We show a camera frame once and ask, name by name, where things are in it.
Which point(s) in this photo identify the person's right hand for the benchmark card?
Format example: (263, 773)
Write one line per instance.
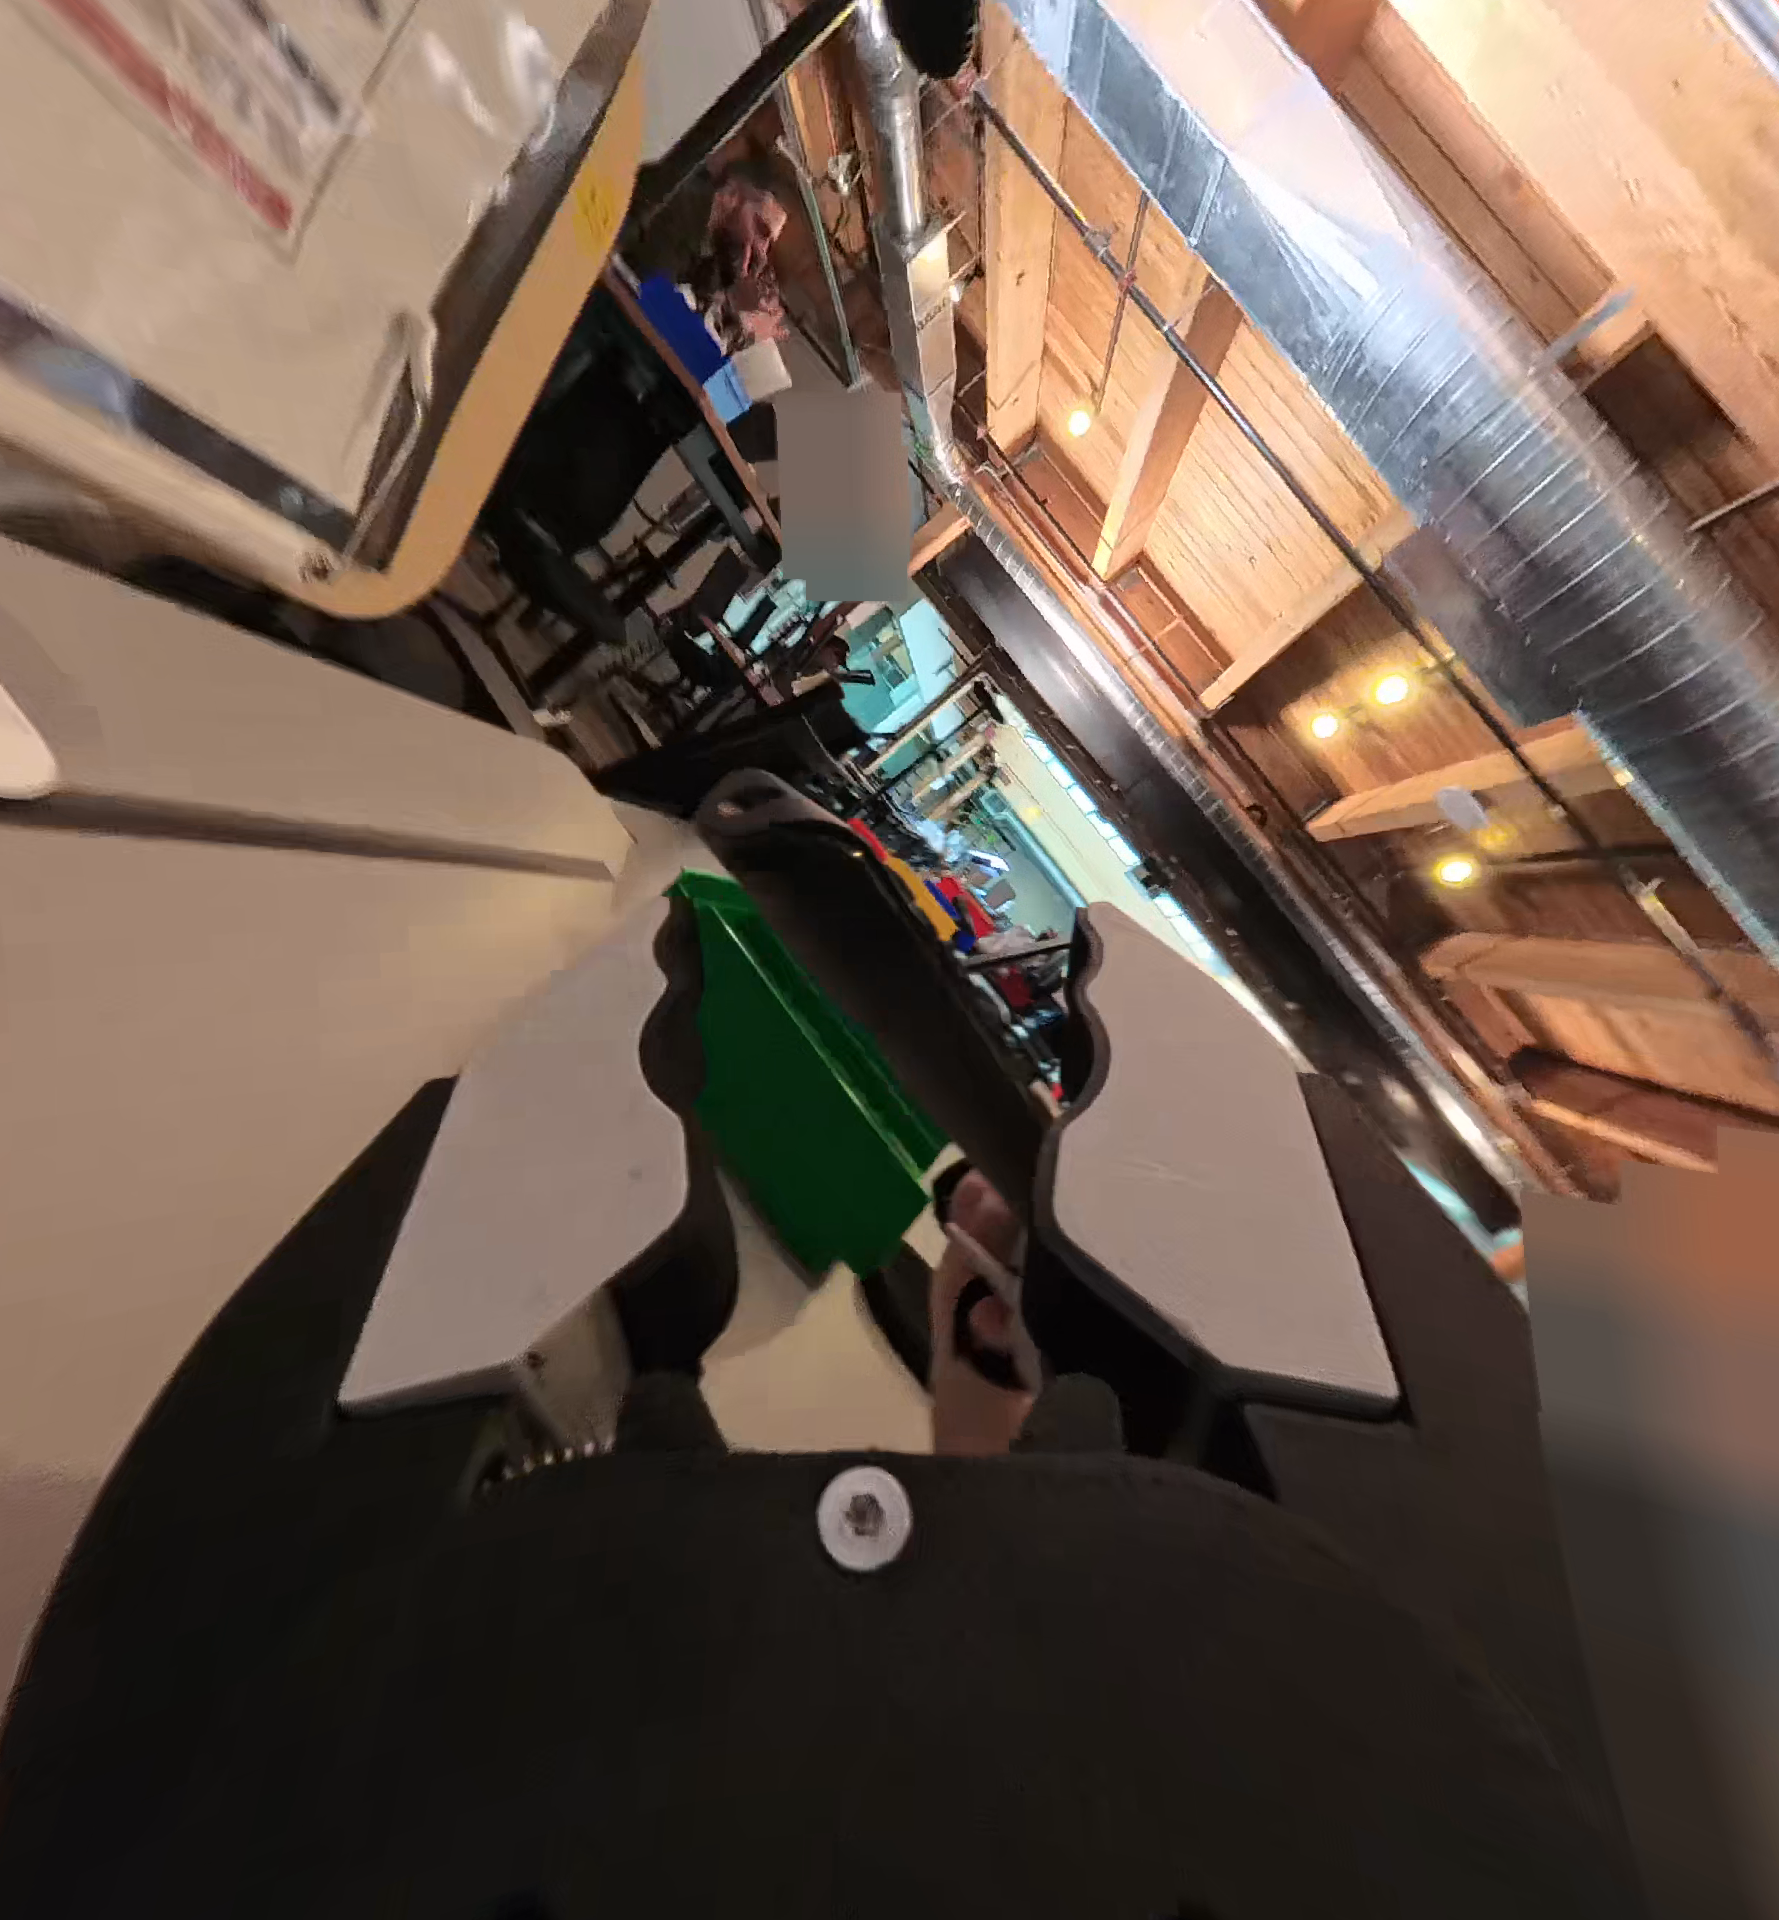
(973, 1418)

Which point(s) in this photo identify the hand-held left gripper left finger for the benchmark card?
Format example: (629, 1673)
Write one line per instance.
(561, 1171)

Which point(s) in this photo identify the large silver air duct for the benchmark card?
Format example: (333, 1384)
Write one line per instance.
(1430, 390)

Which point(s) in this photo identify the green plastic bin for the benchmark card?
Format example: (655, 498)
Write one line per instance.
(785, 1110)

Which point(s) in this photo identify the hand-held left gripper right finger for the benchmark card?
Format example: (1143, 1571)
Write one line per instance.
(1205, 1185)

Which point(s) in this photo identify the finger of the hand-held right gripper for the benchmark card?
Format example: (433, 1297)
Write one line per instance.
(771, 849)

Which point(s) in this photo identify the black pole stand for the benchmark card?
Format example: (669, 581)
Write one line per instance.
(933, 30)

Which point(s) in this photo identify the yellow smiley sticker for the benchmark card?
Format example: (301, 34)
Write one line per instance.
(597, 210)

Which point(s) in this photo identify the acrylic sign stand wooden board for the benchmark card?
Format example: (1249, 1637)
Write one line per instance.
(155, 375)

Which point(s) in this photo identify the blue storage bin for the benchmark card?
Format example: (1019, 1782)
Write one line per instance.
(681, 323)

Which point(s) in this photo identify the wooden top standing desk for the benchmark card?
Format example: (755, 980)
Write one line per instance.
(591, 405)

